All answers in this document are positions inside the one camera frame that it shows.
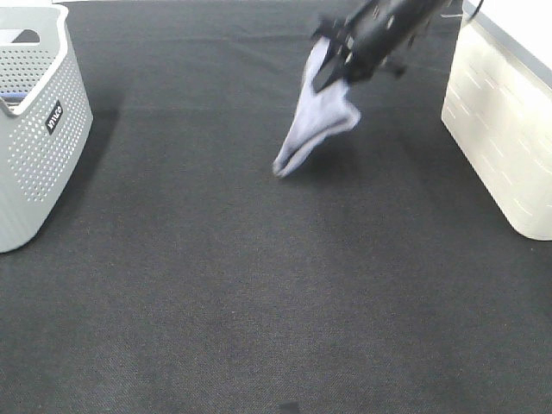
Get cream plastic basket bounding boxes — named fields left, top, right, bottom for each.
left=442, top=1, right=551, bottom=241

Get black fabric table mat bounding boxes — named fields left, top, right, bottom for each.
left=1, top=1, right=551, bottom=413

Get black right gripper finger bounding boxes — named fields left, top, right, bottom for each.
left=312, top=55, right=350, bottom=91

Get lavender towel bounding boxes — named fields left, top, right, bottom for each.
left=273, top=37, right=361, bottom=178

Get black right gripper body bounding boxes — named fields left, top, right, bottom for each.
left=314, top=0, right=446, bottom=83

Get grey perforated laundry basket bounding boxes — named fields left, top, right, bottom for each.
left=1, top=1, right=93, bottom=253

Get blue towel in basket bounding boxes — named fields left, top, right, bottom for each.
left=0, top=92, right=27, bottom=105

